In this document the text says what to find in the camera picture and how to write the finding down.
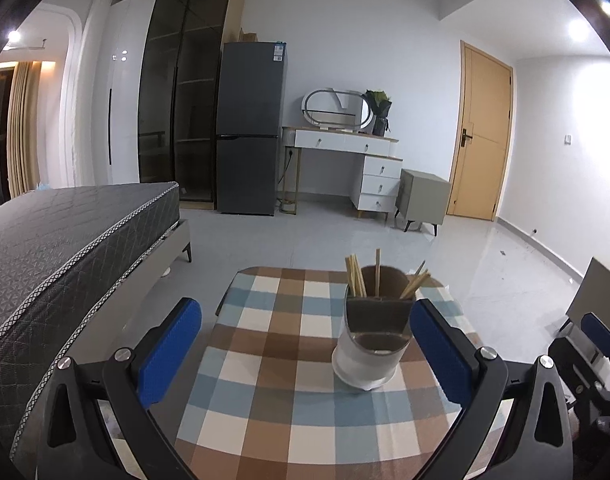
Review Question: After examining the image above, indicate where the dark grey refrigerator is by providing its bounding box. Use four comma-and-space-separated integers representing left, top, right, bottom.
216, 41, 289, 217

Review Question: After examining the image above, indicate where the oval vanity mirror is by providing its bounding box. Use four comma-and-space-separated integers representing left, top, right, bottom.
302, 87, 374, 133

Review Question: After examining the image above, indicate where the glossy white wardrobe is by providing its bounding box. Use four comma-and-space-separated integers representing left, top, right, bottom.
60, 0, 160, 188

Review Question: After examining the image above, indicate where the white dressing table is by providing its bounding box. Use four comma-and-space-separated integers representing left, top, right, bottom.
281, 126, 403, 221

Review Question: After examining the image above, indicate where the beige curtain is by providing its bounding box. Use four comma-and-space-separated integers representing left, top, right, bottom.
7, 60, 43, 198

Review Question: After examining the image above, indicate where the plaid tablecloth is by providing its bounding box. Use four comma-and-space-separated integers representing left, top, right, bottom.
175, 266, 490, 480

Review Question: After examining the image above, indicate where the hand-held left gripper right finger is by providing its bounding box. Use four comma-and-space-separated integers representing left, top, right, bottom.
409, 298, 573, 480

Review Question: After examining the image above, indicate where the yellow wooden door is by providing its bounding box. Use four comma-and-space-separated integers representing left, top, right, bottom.
446, 40, 514, 222

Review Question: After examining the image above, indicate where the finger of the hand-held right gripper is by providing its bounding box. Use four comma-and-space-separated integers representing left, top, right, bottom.
580, 311, 610, 361
547, 337, 610, 403

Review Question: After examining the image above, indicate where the pile of wooden chopsticks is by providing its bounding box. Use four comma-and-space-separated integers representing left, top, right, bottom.
345, 247, 432, 301

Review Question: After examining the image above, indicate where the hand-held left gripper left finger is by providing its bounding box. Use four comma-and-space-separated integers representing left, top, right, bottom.
37, 297, 203, 480

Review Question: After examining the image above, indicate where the grey nightstand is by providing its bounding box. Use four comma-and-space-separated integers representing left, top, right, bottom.
557, 256, 610, 341
394, 169, 452, 237

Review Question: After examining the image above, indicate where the grey quilted mattress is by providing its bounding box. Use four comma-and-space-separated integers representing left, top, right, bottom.
0, 182, 180, 441

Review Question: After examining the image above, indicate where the grey and white utensil holder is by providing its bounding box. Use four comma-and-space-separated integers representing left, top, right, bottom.
331, 266, 418, 392

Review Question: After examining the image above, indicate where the dark glass wardrobe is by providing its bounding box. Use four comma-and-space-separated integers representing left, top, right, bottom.
137, 0, 246, 211

